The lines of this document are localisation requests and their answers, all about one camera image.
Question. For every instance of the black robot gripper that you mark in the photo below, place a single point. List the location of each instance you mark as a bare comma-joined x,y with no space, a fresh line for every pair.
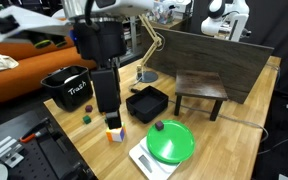
102,46

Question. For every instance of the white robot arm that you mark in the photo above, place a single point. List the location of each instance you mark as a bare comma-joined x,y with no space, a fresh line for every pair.
20,25

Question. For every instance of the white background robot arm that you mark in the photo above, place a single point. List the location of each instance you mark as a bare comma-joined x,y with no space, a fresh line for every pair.
226,21

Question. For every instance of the white digital kitchen scale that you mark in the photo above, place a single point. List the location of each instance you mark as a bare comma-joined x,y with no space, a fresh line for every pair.
152,168

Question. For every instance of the multicolour rubiks cube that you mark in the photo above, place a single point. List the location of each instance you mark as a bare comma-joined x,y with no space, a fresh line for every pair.
117,134

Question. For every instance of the green small cube left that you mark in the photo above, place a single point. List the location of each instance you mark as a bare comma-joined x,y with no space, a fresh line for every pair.
86,119

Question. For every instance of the purple small cube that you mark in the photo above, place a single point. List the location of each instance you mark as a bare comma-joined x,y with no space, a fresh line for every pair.
89,108

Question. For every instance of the black open square box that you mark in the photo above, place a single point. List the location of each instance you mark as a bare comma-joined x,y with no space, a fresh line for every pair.
147,104

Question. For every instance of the dark purple cube on plate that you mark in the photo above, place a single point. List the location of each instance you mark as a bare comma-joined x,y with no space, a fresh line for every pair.
159,125

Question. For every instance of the black trash bin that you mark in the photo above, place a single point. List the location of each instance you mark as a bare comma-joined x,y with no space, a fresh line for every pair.
69,87

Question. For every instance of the green plastic plate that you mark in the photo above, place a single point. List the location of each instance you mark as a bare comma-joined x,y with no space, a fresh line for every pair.
173,144

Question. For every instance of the small dark wooden stool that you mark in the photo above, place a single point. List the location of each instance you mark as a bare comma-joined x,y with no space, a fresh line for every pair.
200,84

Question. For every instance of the orange sofa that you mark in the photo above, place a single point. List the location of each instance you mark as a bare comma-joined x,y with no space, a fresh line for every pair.
34,65

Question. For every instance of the dark wooden backboard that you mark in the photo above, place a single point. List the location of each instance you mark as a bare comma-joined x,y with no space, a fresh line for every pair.
238,64

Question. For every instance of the orange handled clamp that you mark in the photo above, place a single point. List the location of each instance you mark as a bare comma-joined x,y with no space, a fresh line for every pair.
32,133

